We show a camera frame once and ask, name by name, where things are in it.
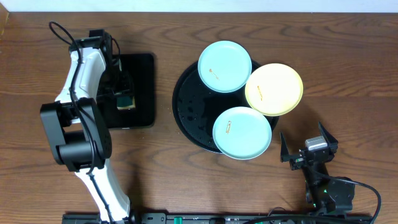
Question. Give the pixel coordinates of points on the black round tray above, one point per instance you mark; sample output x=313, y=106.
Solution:
x=196, y=107

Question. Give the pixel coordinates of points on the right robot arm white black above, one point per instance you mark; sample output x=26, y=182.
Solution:
x=329, y=196

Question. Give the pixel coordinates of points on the black rectangular tray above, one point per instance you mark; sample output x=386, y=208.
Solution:
x=142, y=69

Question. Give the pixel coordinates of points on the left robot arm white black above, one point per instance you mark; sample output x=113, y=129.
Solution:
x=76, y=129

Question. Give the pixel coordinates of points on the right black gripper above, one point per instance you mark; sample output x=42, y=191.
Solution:
x=296, y=162

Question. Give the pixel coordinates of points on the light blue plate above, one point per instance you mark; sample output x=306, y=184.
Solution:
x=224, y=66
x=242, y=133

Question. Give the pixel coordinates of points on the yellow green scrub sponge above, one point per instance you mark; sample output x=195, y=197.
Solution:
x=125, y=103

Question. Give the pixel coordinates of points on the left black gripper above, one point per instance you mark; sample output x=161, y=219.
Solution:
x=125, y=92

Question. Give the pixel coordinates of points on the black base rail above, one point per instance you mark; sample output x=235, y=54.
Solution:
x=163, y=218

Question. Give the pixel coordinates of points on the yellow plate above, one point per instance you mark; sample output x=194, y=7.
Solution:
x=274, y=89

